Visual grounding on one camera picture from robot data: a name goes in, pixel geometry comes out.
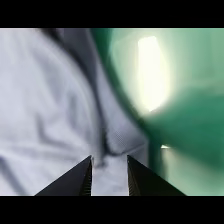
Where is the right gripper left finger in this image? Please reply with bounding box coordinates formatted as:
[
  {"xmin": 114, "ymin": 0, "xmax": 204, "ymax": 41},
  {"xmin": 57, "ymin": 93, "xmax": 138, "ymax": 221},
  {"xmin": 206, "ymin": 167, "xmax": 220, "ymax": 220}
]
[{"xmin": 34, "ymin": 154, "xmax": 94, "ymax": 197}]

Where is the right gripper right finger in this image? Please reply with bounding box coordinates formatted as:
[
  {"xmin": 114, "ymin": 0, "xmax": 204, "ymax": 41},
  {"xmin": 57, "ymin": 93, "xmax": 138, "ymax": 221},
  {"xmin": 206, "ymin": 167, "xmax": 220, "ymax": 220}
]
[{"xmin": 126, "ymin": 154, "xmax": 186, "ymax": 197}]

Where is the light blue shirt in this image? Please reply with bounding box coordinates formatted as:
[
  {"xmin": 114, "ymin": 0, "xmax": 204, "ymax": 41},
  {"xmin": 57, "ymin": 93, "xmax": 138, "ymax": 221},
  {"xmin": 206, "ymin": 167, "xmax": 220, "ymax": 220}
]
[{"xmin": 0, "ymin": 28, "xmax": 150, "ymax": 197}]

